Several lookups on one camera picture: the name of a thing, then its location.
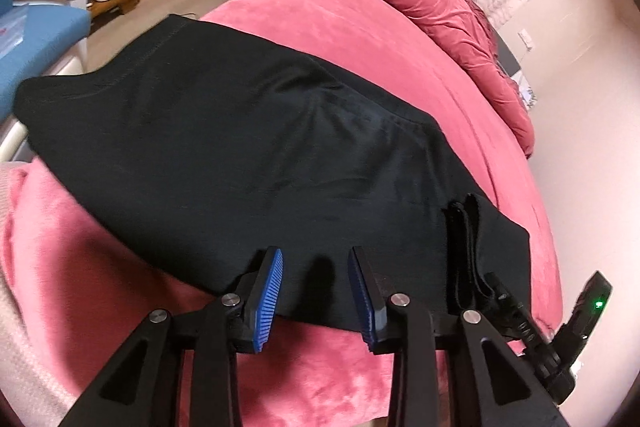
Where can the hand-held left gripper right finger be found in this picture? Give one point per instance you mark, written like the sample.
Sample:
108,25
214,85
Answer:
364,292

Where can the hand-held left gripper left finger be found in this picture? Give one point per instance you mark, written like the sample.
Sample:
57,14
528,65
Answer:
266,297

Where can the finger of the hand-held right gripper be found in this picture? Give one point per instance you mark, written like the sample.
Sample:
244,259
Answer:
497,289

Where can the black embroidered pants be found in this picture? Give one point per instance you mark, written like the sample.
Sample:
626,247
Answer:
240,142

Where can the white floral headboard panel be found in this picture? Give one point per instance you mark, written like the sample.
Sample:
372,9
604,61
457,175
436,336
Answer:
525,94

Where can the pink bed with blanket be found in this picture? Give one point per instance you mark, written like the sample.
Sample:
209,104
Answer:
410,82

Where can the pink duvet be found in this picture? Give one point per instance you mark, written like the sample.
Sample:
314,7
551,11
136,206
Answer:
450,17

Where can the white wall socket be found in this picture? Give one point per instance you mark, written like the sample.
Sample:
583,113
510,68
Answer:
527,39

